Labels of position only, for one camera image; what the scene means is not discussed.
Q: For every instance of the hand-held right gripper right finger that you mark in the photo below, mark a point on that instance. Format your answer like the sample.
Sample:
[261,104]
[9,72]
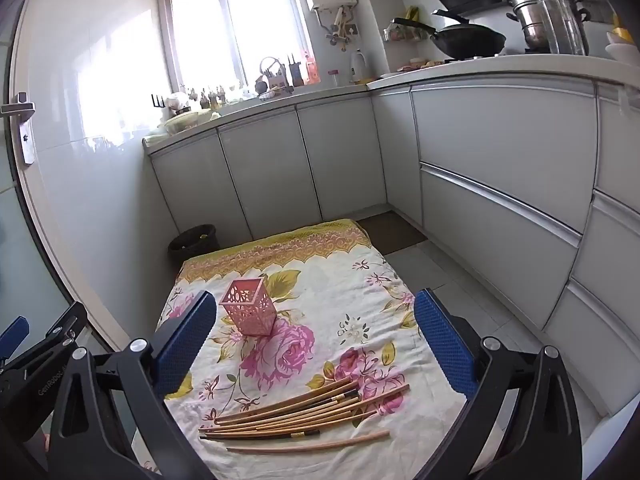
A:
[445,345]

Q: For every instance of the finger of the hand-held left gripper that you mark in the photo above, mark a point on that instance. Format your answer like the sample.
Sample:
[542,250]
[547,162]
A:
[15,332]
[55,332]

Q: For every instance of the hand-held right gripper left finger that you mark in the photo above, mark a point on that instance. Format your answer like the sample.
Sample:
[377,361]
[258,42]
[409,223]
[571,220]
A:
[185,345]

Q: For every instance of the pink perforated utensil holder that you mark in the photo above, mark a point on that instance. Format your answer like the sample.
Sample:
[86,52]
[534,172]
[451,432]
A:
[247,310]

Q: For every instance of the bunch of wooden chopsticks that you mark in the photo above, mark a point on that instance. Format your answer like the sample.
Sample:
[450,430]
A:
[300,412]

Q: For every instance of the black trash bin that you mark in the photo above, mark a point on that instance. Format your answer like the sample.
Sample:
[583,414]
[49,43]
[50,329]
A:
[192,245]

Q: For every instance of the brown floor mat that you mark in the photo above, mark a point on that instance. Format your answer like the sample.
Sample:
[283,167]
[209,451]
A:
[390,232]

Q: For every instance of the floral printed blanket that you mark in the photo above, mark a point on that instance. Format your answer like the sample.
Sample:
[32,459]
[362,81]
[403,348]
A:
[320,300]

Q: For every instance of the white cabinet with drawers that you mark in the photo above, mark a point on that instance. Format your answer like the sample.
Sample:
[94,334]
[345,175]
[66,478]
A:
[500,160]

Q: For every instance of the white cabinet with doors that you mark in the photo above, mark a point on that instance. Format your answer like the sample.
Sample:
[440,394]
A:
[270,170]

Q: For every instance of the pale green basin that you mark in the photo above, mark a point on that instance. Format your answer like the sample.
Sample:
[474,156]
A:
[192,120]

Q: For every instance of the black pronged rack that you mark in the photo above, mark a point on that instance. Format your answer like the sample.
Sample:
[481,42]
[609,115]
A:
[157,101]

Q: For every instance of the row of small bottles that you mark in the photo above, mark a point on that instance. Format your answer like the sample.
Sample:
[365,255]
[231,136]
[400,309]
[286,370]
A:
[220,96]

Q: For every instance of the food on cutting board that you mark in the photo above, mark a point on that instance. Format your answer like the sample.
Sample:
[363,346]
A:
[420,64]

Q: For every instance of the small clear jar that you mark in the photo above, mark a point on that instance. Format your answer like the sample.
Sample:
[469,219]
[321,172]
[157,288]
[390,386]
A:
[333,79]

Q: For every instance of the white thermos jug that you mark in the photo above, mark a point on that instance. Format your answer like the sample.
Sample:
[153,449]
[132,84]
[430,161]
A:
[358,67]

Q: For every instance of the brown knife block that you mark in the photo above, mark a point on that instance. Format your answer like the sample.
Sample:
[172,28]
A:
[296,72]

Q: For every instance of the red packet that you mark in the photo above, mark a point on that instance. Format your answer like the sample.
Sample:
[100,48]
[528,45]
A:
[311,67]

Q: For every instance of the black wok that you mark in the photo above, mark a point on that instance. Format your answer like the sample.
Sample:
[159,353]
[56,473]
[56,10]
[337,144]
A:
[465,40]

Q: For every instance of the kitchen window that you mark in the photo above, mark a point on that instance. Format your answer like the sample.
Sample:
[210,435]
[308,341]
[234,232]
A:
[200,25]

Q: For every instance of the water heater pipes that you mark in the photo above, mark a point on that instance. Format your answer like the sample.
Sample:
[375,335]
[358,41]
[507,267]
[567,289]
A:
[340,27]

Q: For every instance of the steel steamer pot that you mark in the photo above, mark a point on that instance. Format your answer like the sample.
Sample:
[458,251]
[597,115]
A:
[522,10]

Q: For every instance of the clear glass pitcher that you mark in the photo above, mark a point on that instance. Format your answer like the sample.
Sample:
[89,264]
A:
[560,20]

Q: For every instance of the stack of white bowls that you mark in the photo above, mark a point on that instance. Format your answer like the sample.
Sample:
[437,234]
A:
[622,47]

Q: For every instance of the wall spice rack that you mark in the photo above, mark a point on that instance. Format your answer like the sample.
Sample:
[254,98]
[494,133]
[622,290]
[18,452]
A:
[407,30]

